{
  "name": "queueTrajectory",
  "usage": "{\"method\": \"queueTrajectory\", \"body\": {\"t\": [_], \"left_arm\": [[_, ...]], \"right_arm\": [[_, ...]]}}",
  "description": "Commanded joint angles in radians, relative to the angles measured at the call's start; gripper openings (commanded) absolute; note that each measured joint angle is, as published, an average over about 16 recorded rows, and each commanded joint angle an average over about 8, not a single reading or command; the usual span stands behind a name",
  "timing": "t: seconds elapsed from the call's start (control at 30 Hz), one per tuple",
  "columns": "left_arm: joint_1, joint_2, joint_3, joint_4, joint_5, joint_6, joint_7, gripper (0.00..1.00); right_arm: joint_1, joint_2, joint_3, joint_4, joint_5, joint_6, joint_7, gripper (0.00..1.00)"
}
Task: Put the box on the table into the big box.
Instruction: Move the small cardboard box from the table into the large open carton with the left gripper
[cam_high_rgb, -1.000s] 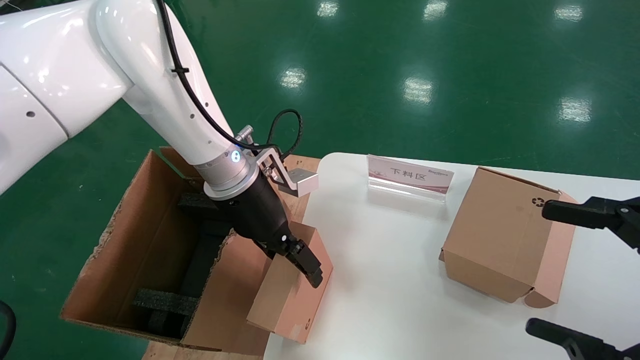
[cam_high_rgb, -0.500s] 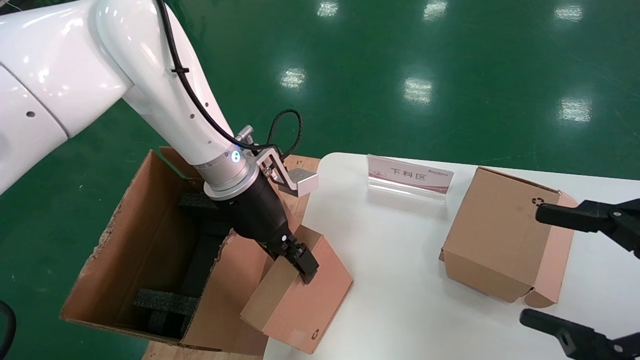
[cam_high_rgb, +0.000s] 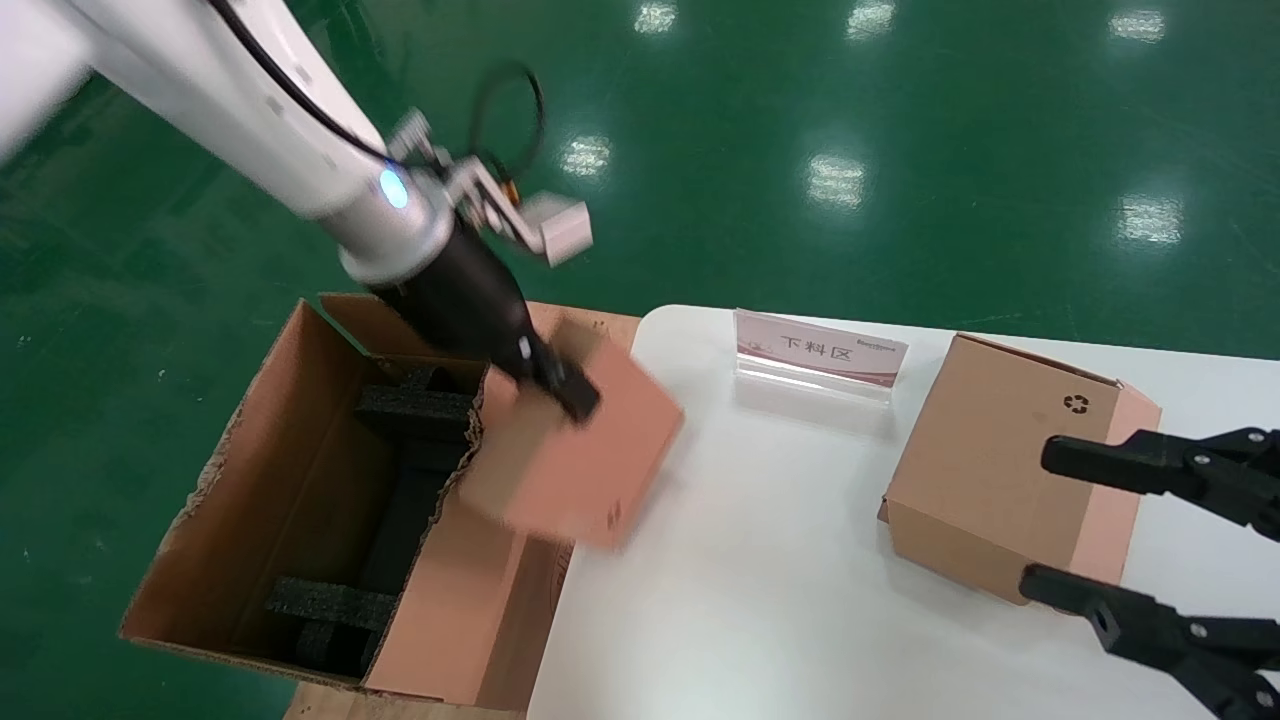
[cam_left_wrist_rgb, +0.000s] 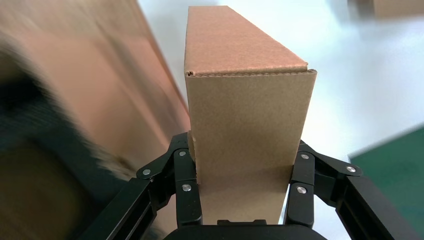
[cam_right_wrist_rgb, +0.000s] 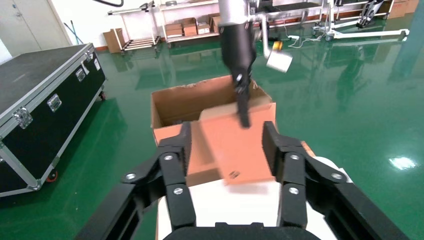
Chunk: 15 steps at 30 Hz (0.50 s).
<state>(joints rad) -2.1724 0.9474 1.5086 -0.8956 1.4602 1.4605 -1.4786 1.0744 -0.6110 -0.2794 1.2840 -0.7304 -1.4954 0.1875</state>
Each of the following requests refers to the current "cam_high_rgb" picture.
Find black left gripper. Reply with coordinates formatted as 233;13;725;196
370;225;603;423

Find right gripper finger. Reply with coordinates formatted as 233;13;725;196
1040;428;1280;541
1018;563;1280;720

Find small pinkish cardboard box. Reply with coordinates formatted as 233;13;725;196
455;318;686;551

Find small brown cardboard box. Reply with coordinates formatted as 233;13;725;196
878;332;1163;607

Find big open cardboard box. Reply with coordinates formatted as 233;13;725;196
118;293;579;713

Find black foam cross block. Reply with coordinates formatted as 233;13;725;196
265;575;401;673
355;365;483;446

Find long black foam strip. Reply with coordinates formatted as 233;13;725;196
365;440;456;601

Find acrylic sign with red band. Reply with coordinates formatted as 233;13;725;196
733;307;909;406

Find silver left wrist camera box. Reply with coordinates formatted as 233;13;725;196
445;160;593;267

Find thick black braided cable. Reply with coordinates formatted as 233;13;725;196
205;0;401;166

